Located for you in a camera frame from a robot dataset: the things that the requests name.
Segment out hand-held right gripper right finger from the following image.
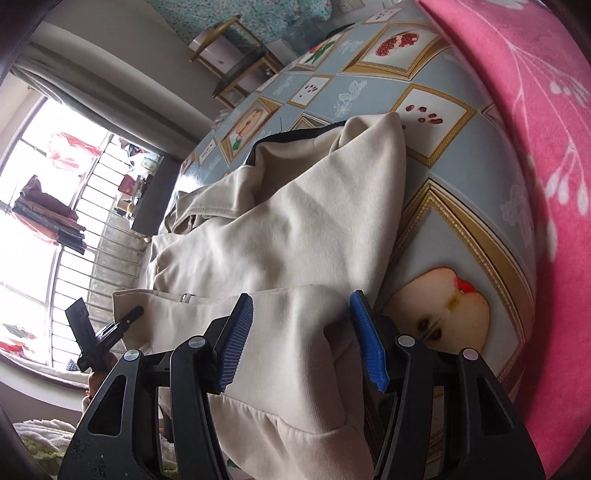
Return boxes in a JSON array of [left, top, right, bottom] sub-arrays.
[[348, 289, 542, 480]]

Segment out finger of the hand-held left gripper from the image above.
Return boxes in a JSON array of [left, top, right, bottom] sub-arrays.
[[65, 298, 100, 357], [95, 306, 146, 350]]

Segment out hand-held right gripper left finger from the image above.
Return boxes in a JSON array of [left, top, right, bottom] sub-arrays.
[[58, 292, 256, 480]]

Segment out cream zip jacket black trim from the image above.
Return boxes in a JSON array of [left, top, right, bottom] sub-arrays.
[[111, 112, 408, 480]]

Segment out brown hanging clothes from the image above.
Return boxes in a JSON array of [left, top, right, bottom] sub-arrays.
[[11, 175, 88, 256]]

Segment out red hanging clothes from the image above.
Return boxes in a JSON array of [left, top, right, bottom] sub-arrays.
[[46, 131, 103, 174]]

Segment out person's left hand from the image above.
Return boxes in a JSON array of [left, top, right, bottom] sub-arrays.
[[85, 369, 112, 403]]

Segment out green white fuzzy cloth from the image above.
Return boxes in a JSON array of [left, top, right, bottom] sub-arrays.
[[11, 418, 88, 480]]

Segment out metal window railing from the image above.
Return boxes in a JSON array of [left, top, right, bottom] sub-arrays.
[[46, 134, 163, 366]]

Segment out dark grey low cabinet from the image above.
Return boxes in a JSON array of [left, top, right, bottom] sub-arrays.
[[130, 154, 186, 234]]

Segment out fruit print tablecloth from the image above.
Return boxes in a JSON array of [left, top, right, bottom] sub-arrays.
[[178, 2, 541, 416]]

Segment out grey curtain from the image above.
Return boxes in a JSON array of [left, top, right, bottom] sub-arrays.
[[9, 41, 218, 162]]

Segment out pink floral blanket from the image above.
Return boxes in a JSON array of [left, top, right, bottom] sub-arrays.
[[418, 0, 591, 480]]

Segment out wooden chair dark seat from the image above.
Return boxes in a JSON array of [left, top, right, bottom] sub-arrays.
[[189, 15, 285, 110]]

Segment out empty clear water jug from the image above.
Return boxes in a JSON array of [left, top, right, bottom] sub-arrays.
[[283, 18, 327, 49]]

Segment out teal floral hanging cloth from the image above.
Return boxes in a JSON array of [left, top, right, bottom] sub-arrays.
[[152, 0, 333, 33]]

